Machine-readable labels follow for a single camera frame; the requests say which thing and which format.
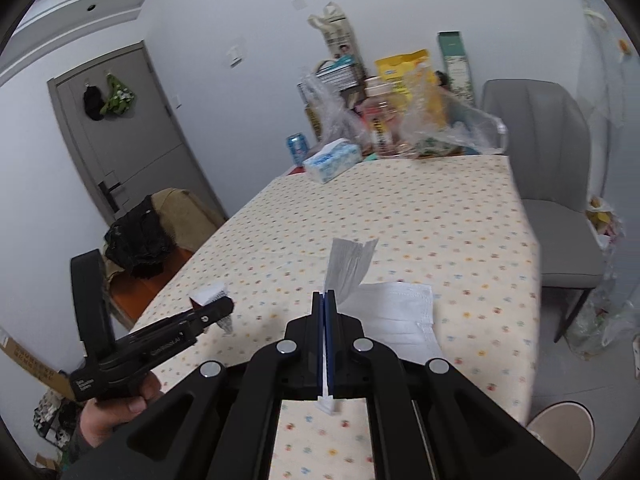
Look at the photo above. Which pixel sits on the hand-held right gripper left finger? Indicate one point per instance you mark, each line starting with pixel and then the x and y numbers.
pixel 318 350

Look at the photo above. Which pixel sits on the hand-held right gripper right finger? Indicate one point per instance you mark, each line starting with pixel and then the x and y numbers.
pixel 334 350

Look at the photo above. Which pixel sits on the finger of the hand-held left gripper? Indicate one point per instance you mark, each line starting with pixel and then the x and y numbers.
pixel 212 315

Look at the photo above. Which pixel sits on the white torn wrapper piece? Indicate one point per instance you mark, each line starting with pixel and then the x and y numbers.
pixel 212 291

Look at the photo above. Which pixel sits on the white paper strip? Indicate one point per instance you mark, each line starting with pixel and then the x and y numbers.
pixel 345 270

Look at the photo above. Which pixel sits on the white waste bin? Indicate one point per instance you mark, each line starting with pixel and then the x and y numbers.
pixel 560 425

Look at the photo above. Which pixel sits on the person's left forearm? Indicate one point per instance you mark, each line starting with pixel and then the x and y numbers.
pixel 76 437

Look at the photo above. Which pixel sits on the person's left hand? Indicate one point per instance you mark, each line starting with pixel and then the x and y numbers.
pixel 115 410

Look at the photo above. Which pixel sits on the wooden chair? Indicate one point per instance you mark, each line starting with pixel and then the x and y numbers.
pixel 140 295

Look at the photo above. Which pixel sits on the white face mask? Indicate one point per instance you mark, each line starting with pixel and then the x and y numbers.
pixel 395 310

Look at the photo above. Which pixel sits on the black cloth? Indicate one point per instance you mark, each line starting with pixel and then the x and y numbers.
pixel 137 240

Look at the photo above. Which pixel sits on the chair with clothes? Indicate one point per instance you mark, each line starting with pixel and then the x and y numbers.
pixel 187 210

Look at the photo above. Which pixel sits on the table with dotted cloth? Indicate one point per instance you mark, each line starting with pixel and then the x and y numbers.
pixel 400 210

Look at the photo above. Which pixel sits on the blue drink can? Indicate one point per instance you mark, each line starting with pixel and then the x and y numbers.
pixel 296 147

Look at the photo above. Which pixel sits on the blue tissue box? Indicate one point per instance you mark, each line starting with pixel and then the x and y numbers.
pixel 330 160

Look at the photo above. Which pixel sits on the grey door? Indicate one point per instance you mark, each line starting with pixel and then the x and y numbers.
pixel 140 135

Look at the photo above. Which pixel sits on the yellow black carton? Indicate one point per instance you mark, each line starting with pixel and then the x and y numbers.
pixel 312 122

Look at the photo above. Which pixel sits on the crinkled clear plastic bag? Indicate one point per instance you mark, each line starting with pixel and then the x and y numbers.
pixel 335 115

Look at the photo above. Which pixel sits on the green hanging cloth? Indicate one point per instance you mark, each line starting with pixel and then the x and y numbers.
pixel 119 96

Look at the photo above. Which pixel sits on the pink capped bottle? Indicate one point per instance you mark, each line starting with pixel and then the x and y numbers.
pixel 380 115

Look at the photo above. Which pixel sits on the black hanging cap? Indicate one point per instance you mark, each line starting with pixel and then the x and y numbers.
pixel 93 105

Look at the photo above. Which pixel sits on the clear bag with yellow contents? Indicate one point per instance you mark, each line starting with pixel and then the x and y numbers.
pixel 430 110

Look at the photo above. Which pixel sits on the large clear floor bag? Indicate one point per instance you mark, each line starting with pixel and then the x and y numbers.
pixel 610 320

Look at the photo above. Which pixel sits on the grey upholstered chair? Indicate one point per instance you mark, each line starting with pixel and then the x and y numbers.
pixel 540 160

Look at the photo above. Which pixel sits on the yellow snack bag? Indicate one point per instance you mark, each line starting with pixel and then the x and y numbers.
pixel 400 67

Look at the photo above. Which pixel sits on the small red doll figure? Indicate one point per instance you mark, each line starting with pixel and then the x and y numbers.
pixel 442 79

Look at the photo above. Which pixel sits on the white bag with yellow boxes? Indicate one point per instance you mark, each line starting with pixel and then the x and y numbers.
pixel 600 217

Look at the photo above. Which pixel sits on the tall green box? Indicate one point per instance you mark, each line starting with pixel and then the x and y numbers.
pixel 455 65

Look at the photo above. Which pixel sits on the hanging translucent plastic bag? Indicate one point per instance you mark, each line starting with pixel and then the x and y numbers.
pixel 602 85

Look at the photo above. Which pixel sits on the orange round magnet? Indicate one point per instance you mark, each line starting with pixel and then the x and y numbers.
pixel 622 46

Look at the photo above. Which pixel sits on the white wall switch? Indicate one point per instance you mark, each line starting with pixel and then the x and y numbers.
pixel 236 56

